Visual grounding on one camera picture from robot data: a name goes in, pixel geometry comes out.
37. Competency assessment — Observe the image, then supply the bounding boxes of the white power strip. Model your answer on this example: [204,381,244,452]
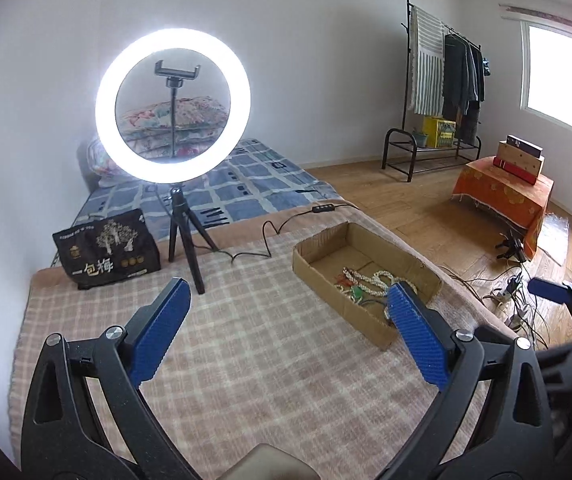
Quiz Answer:
[490,274,538,332]

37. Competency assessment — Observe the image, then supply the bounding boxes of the curtain rail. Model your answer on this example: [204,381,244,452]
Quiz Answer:
[499,3,572,37]

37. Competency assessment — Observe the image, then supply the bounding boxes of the stack of boxes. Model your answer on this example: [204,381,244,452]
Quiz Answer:
[496,141,546,186]

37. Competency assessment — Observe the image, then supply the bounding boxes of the orange cloth covered table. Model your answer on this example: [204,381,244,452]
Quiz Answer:
[450,156,555,261]

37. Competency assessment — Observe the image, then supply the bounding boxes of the red patterned folded quilt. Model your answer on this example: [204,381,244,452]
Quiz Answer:
[124,124,227,162]

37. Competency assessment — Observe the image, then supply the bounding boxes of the white ring light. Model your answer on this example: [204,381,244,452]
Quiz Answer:
[94,28,252,185]

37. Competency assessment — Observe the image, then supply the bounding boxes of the dark flat box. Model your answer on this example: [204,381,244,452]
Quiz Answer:
[505,135,543,157]

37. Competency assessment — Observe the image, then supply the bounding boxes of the yellow box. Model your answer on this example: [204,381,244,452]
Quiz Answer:
[421,116,457,150]

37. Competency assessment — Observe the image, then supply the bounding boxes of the black floor clamp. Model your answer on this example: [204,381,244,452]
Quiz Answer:
[495,234,530,264]

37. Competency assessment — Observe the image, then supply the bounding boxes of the red string green pendant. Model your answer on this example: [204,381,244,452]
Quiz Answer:
[338,274,385,309]

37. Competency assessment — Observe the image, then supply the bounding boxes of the window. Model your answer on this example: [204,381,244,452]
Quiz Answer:
[520,22,572,150]

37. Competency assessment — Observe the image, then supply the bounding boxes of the floral folded quilt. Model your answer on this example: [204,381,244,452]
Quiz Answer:
[118,96,230,130]

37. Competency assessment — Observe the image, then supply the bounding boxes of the black tripod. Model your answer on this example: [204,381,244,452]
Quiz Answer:
[167,186,221,295]

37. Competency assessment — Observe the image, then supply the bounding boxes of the floral pillow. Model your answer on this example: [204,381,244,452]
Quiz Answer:
[87,137,122,189]

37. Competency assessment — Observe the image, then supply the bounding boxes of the black cable with remote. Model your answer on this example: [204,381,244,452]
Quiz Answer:
[230,203,363,265]

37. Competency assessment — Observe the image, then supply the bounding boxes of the dark hanging clothes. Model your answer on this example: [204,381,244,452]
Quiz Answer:
[441,34,488,147]

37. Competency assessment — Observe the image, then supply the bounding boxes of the black phone holder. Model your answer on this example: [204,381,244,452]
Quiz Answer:
[155,60,202,162]

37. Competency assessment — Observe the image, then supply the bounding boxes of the clear plastic sheet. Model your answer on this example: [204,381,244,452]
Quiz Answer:
[535,211,572,267]

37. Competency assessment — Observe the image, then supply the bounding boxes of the black clothes rack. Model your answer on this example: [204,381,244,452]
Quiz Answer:
[382,0,490,184]

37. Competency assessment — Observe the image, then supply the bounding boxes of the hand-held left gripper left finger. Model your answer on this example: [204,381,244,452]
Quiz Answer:
[20,276,193,480]

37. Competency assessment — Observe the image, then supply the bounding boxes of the red box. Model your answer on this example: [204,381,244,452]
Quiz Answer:
[493,157,538,184]

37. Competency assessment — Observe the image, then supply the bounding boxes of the blue checkered bed sheet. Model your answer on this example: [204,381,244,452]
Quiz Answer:
[72,137,345,234]

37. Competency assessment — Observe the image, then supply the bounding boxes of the striped towel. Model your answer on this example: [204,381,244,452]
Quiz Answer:
[409,5,447,116]

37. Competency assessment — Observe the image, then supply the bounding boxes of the cardboard box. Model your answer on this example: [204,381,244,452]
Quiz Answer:
[292,221,444,351]

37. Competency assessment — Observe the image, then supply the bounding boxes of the thick white bead necklace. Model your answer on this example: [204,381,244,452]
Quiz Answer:
[372,270,419,297]

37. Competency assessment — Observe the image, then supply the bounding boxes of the thin white bead necklace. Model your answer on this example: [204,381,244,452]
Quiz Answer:
[336,267,369,288]

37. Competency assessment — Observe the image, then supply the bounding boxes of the black printed bag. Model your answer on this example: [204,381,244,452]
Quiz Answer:
[52,208,162,291]

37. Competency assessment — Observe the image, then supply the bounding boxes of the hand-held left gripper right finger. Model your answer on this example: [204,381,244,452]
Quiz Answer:
[387,281,555,480]

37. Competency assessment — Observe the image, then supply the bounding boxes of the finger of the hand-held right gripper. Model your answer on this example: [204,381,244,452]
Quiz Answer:
[527,278,572,319]

